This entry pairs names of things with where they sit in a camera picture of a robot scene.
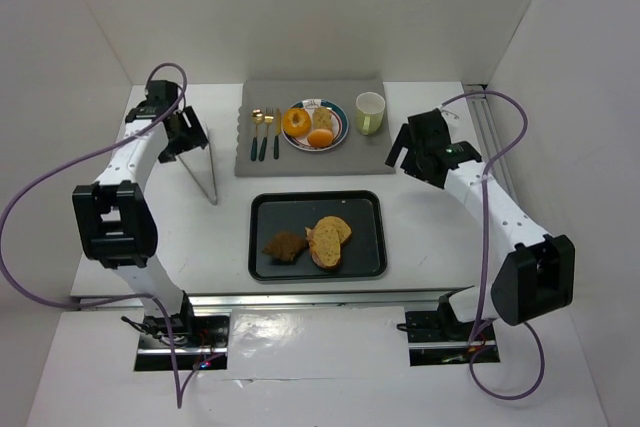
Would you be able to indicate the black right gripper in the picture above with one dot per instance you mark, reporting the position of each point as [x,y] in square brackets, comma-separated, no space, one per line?
[407,145]

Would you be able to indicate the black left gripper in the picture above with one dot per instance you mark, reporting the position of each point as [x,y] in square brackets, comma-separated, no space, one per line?
[190,129]

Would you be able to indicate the glazed round bun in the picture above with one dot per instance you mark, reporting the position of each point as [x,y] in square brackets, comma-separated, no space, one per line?
[320,138]

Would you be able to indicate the small seeded bread slice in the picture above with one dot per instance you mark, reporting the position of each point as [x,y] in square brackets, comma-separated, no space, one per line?
[322,118]

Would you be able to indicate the orange bagel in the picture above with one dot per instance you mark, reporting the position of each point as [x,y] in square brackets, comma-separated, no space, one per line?
[296,122]

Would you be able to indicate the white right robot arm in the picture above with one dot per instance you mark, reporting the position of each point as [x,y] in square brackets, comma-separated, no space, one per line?
[525,271]

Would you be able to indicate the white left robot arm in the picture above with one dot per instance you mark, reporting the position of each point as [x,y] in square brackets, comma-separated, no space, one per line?
[115,224]

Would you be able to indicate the large seeded bread slice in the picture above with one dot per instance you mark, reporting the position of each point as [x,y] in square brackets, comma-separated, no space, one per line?
[324,244]

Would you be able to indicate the dark brown bread piece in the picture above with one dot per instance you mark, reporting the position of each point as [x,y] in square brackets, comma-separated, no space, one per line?
[285,247]

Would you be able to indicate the pale green mug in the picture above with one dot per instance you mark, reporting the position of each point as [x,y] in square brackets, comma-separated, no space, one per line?
[370,110]

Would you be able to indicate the grey placemat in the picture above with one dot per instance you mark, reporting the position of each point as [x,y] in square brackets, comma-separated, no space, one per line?
[356,154]

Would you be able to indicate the white plate with coloured rim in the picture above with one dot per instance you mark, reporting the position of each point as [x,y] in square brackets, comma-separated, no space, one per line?
[339,121]

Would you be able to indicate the black rectangular tray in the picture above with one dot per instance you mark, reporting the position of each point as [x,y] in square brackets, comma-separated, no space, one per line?
[363,256]

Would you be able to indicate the gold spoon green handle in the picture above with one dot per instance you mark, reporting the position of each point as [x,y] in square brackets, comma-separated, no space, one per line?
[257,117]

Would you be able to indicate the gold fork green handle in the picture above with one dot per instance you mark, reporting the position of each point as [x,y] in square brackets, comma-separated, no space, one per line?
[268,119]

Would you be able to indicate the gold knife green handle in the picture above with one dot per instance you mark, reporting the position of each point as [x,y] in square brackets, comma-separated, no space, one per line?
[278,126]

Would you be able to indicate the aluminium rail at right wall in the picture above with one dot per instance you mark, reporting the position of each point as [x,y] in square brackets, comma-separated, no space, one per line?
[479,106]

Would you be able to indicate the aluminium rail at front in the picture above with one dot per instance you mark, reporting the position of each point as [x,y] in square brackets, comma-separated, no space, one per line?
[317,299]

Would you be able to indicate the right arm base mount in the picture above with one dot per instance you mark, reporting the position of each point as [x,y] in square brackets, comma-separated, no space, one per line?
[437,338]

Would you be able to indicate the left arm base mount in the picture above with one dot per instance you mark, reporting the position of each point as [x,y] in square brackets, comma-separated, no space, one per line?
[205,349]

